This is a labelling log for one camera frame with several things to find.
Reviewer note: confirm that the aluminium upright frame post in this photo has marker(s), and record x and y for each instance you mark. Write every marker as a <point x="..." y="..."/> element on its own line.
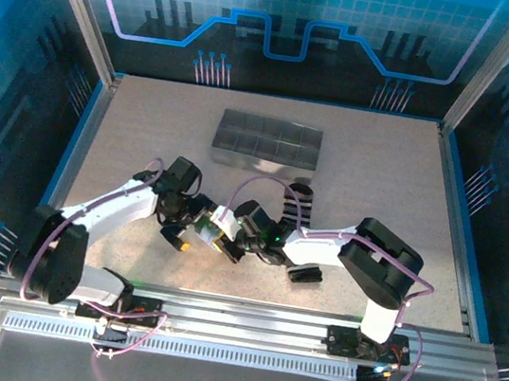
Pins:
<point x="80" y="1"/>
<point x="494" y="63"/>

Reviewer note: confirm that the aluminium table side rail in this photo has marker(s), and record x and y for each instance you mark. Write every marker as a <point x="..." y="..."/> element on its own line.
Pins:
<point x="452" y="215"/>
<point x="93" y="128"/>

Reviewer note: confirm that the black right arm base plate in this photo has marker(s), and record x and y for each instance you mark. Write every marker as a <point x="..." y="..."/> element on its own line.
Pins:
<point x="342" y="340"/>

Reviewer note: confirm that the black connector box with lights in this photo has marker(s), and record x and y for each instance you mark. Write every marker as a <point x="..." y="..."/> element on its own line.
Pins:
<point x="372" y="378"/>

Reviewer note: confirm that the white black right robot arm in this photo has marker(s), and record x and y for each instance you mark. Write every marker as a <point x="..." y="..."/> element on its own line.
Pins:
<point x="317" y="252"/>

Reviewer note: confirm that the black white striped sock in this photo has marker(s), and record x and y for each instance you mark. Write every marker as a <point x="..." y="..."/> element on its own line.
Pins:
<point x="297" y="209"/>

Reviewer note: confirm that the grey metal compartment organizer box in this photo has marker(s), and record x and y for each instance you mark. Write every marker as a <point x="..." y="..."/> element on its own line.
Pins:
<point x="266" y="146"/>

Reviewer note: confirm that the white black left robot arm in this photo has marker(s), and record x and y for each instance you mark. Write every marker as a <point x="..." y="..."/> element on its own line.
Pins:
<point x="108" y="207"/>

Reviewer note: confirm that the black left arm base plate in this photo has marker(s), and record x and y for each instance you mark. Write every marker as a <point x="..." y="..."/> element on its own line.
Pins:
<point x="146" y="308"/>

